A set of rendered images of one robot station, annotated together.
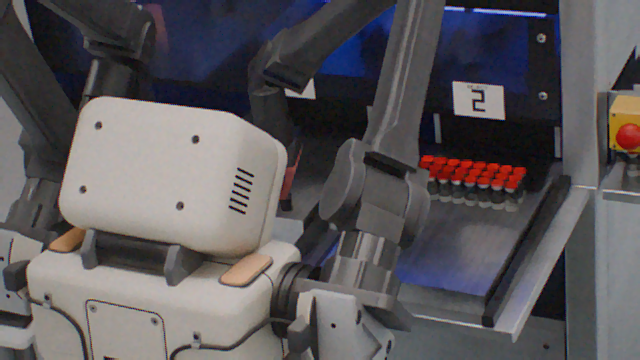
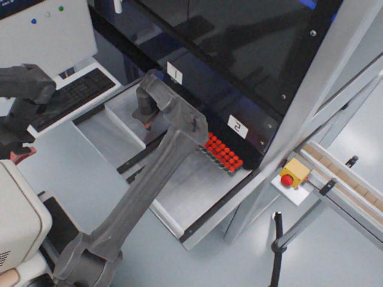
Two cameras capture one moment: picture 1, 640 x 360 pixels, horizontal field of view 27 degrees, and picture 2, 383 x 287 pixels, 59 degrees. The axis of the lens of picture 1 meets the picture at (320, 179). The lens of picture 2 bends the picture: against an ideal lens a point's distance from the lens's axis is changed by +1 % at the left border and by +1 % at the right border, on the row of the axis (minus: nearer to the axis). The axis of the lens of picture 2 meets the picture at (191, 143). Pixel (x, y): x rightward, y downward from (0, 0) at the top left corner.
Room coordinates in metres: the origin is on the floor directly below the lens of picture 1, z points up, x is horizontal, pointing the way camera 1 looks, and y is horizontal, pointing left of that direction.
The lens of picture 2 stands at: (1.18, -0.27, 1.99)
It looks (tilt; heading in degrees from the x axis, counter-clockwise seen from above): 57 degrees down; 12
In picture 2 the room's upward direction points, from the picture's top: 7 degrees clockwise
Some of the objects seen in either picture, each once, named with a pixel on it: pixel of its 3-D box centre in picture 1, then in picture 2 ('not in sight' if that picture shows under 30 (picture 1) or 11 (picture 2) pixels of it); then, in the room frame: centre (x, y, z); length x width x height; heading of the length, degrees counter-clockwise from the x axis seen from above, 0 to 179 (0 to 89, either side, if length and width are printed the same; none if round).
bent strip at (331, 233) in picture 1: (326, 225); (153, 151); (1.77, 0.00, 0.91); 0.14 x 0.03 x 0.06; 151
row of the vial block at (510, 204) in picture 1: (464, 190); (215, 157); (1.83, -0.23, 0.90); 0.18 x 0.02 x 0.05; 61
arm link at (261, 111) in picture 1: (267, 97); (145, 94); (1.88, 0.06, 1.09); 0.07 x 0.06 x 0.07; 1
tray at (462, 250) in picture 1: (440, 229); (194, 175); (1.74, -0.18, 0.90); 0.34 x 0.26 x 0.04; 151
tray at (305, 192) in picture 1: (277, 167); (157, 104); (2.00, 0.07, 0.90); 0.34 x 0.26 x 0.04; 152
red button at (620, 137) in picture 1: (630, 135); (287, 179); (1.78, -0.48, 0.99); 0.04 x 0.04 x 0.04; 62
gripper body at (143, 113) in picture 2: (273, 132); (146, 106); (1.87, 0.06, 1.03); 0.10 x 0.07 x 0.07; 166
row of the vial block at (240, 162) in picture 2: (473, 176); (224, 150); (1.87, -0.25, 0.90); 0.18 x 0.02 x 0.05; 61
